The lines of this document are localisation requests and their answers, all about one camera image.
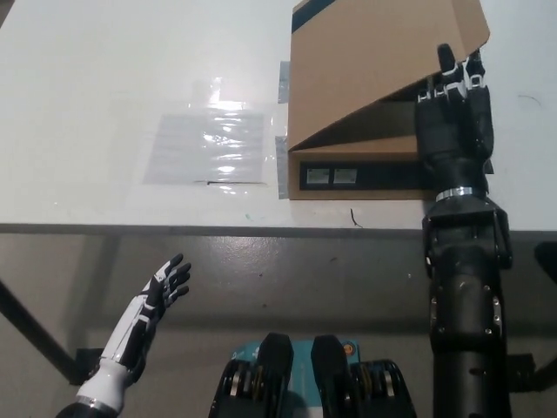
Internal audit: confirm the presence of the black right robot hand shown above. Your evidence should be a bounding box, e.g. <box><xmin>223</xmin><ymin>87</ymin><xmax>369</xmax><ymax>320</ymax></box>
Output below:
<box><xmin>413</xmin><ymin>43</ymin><xmax>497</xmax><ymax>204</ymax></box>

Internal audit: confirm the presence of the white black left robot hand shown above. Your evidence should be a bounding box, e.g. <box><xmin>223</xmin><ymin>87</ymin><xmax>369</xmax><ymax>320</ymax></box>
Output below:
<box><xmin>76</xmin><ymin>253</ymin><xmax>193</xmax><ymax>413</ymax></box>

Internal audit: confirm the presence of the brown cardboard storage box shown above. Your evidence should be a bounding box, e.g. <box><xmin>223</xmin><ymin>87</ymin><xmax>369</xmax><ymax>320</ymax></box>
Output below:
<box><xmin>286</xmin><ymin>0</ymin><xmax>493</xmax><ymax>202</ymax></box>

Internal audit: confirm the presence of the black teal robot torso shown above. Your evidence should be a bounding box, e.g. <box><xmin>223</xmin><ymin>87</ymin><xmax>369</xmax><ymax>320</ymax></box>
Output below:
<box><xmin>210</xmin><ymin>332</ymin><xmax>419</xmax><ymax>418</ymax></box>

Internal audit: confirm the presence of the black table leg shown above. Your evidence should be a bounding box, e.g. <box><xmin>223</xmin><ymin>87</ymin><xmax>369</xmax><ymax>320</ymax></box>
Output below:
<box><xmin>533</xmin><ymin>359</ymin><xmax>557</xmax><ymax>387</ymax></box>
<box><xmin>0</xmin><ymin>275</ymin><xmax>78</xmax><ymax>387</ymax></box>

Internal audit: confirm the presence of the long grey tape strip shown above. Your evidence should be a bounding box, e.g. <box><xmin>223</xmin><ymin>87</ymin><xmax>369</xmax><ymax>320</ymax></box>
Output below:
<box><xmin>274</xmin><ymin>134</ymin><xmax>291</xmax><ymax>200</ymax></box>

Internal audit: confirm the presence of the short grey tape strip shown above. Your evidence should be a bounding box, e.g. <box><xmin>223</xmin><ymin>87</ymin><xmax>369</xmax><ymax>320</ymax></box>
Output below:
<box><xmin>277</xmin><ymin>60</ymin><xmax>292</xmax><ymax>105</ymax></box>

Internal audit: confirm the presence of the clear plastic bag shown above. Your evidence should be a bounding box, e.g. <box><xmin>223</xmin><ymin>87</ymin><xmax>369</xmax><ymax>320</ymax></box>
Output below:
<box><xmin>143</xmin><ymin>111</ymin><xmax>267</xmax><ymax>185</ymax></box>

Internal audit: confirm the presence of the clear plastic film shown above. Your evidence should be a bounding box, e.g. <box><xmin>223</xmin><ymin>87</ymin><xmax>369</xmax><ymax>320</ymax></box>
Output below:
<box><xmin>108</xmin><ymin>77</ymin><xmax>279</xmax><ymax>196</ymax></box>

